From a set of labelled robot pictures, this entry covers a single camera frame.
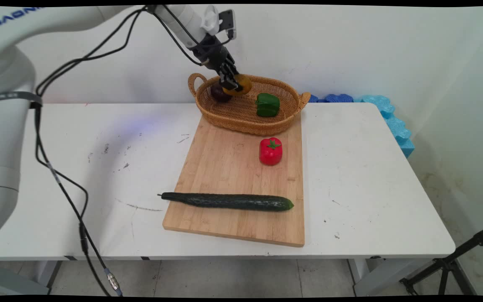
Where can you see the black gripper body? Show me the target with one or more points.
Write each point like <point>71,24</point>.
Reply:
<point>214,52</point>

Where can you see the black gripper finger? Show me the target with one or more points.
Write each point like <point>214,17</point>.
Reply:
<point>235,79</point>
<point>225,80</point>

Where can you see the yellow toy bell pepper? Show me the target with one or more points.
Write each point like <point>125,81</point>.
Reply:
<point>245,86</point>

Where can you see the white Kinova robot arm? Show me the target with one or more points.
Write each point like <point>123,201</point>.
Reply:
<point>11,84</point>

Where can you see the dark purple eggplant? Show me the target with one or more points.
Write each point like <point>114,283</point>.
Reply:
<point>218,94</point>

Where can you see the green toy bell pepper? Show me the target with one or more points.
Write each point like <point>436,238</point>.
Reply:
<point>268,105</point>

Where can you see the woven wicker basket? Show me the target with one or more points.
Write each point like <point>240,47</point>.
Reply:
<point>245,121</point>

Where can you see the red toy bell pepper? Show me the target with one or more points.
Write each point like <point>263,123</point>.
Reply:
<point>271,153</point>

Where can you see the wooden cutting board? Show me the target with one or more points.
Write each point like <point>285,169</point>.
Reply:
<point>229,172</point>

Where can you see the dark blue foam piece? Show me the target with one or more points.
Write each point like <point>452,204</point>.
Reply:
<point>338,98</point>

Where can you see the dark green cucumber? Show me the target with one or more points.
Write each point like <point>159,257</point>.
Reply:
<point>229,201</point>

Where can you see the light blue foam piece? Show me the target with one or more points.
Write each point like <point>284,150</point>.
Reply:
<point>396,126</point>

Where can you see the grey table leg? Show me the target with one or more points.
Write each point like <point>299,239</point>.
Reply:
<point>53,274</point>
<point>375,277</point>

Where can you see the black tripod stand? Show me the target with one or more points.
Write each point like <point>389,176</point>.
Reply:
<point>447,266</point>

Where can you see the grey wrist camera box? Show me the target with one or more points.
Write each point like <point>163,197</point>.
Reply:
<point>224,23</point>

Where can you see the grey base frame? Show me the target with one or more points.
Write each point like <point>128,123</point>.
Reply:
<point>6,281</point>

